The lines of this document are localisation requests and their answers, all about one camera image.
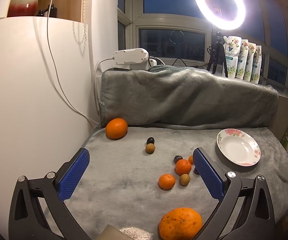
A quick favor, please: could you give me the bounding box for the dark plum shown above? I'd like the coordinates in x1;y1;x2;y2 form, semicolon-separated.
194;167;199;175
147;137;155;144
174;155;183;164

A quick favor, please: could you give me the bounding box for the large rough orange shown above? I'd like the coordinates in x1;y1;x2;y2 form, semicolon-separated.
158;207;202;240

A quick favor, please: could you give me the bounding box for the brown kiwi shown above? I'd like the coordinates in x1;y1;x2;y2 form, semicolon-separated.
145;143;155;154
180;174;190;186

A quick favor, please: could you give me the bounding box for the small kumquat orange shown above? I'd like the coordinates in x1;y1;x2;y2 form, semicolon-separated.
188;155;194;164

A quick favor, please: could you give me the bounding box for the mandarin orange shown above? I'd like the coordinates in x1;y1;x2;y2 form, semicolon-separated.
158;174;176;190
175;159;192;176

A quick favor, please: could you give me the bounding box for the large smooth orange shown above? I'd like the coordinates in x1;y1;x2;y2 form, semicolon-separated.
105;118;128;139

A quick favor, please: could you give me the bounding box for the left white gloved hand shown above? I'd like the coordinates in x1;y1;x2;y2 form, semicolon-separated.
120;227;153;240

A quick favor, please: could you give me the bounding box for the floral white plate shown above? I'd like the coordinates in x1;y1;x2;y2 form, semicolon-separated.
216;128;261;167

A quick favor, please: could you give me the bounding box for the grey fleece blanket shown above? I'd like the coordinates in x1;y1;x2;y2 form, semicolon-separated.
66;66;288;239

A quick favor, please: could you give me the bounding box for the refill pouch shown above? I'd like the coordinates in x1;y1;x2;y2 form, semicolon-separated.
243;42;256;82
235;39;249;80
224;36;241;79
250;46;262;84

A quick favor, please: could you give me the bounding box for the white power adapter device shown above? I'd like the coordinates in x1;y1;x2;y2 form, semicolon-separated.
113;48;157;70

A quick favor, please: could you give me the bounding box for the red white vase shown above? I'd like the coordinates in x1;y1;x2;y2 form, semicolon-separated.
7;0;38;17

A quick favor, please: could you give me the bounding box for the white cable on wall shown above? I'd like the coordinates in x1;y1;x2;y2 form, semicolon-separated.
46;0;100;129

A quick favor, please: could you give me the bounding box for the ring light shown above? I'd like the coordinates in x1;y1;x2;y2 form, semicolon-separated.
195;0;246;30

